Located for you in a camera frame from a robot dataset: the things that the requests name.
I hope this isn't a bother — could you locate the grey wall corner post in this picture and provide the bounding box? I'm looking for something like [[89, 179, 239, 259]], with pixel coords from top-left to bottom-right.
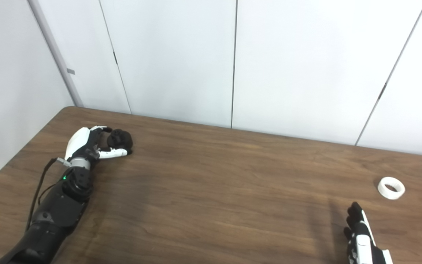
[[28, 0, 84, 108]]

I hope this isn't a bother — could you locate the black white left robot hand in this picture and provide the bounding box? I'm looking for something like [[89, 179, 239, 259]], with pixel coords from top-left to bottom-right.
[[64, 126, 133, 164]]

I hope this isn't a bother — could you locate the white plastic ring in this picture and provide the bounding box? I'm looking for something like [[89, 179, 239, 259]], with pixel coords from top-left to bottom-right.
[[377, 177, 406, 200]]

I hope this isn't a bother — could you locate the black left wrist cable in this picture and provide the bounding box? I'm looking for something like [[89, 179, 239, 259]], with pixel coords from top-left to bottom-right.
[[26, 158, 69, 231]]

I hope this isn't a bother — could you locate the round black plastic part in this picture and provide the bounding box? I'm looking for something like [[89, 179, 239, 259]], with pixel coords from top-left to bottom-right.
[[107, 129, 133, 154]]

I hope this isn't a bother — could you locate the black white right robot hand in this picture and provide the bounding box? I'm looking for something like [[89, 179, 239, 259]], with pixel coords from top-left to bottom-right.
[[344, 202, 394, 264]]

